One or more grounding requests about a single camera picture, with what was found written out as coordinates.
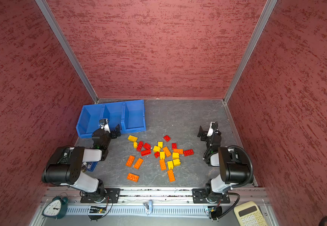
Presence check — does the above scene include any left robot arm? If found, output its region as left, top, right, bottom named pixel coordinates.
left=42, top=119, right=121, bottom=203

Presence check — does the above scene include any blue three-compartment bin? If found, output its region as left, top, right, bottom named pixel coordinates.
left=76, top=100, right=147, bottom=138

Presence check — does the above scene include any red square brick top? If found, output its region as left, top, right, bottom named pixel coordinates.
left=164, top=135, right=171, bottom=142

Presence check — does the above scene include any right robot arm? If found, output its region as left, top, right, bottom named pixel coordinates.
left=197, top=121, right=254, bottom=202

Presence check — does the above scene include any metal clip on rail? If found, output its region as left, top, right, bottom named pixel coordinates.
left=143, top=200, right=153, bottom=215

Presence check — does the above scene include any cream calculator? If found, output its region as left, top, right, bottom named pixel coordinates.
left=234, top=201, right=268, bottom=226

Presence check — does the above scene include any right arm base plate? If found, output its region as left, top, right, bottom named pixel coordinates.
left=192, top=188, right=230, bottom=204

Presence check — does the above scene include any orange diagonal brick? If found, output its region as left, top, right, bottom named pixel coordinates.
left=162, top=147, right=172, bottom=157

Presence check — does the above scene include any red square brick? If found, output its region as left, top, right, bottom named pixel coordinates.
left=164, top=135, right=171, bottom=142
left=143, top=143, right=151, bottom=150

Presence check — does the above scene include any blue object under arm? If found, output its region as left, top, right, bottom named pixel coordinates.
left=87, top=162, right=98, bottom=172

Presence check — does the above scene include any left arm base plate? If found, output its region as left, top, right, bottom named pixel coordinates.
left=80, top=188, right=121, bottom=203

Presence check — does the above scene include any green alarm clock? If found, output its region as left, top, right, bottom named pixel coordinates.
left=42, top=196, right=68, bottom=219

